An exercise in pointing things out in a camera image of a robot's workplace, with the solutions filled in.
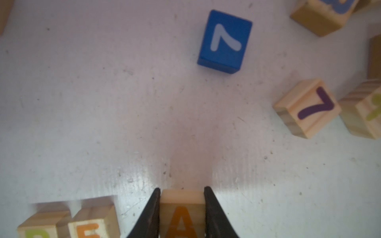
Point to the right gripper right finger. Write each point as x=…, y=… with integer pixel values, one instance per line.
x=217, y=223

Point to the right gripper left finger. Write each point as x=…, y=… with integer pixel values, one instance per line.
x=147, y=225

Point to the wooden block letter A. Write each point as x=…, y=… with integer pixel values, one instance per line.
x=182, y=214

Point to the wooden block letter E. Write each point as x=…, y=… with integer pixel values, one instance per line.
x=95, y=222

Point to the wooden block letter P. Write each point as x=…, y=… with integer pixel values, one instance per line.
x=46, y=225

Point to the wooden block green letter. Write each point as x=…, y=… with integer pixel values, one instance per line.
x=361, y=109

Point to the wooden block blue letter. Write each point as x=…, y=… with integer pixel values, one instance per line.
x=374, y=62

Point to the wooden block purple 7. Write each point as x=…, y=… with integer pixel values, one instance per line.
x=307, y=108

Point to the blue block number 7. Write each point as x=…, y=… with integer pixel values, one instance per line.
x=224, y=42

